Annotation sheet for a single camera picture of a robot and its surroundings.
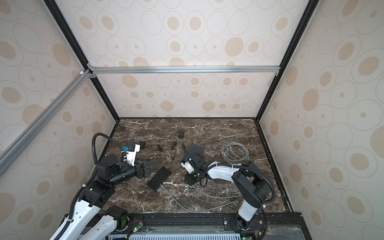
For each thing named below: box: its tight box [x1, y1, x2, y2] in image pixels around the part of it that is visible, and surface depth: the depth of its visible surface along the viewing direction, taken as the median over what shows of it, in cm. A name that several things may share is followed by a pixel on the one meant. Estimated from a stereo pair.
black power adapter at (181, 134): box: [178, 130, 185, 139], surface depth 111 cm
